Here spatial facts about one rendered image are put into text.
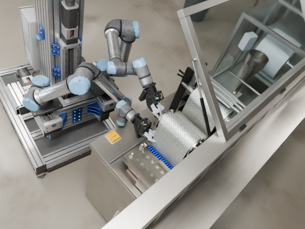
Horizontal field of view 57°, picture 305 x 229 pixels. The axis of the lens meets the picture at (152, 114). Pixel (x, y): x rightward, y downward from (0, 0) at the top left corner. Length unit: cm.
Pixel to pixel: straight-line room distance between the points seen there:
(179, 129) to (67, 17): 99
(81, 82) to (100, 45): 246
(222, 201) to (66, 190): 175
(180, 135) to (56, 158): 137
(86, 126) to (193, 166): 192
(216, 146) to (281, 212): 230
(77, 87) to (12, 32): 264
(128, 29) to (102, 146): 81
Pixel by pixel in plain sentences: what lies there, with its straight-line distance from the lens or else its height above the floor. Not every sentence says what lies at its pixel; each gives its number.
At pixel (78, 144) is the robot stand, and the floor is 23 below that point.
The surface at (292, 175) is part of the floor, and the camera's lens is 375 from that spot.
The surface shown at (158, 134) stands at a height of 117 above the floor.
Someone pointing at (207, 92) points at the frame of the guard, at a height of 180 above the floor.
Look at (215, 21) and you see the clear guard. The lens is 124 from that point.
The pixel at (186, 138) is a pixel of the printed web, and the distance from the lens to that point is 159.
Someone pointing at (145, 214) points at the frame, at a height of 165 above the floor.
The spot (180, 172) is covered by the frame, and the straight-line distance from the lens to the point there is 104.
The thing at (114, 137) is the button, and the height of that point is 92.
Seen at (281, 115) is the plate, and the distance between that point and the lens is 185.
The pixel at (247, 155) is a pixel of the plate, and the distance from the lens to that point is 151.
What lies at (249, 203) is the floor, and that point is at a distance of 322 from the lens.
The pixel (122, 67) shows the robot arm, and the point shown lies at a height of 142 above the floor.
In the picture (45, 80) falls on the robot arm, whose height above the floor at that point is 105.
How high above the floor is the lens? 252
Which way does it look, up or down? 48 degrees down
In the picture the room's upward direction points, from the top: 21 degrees clockwise
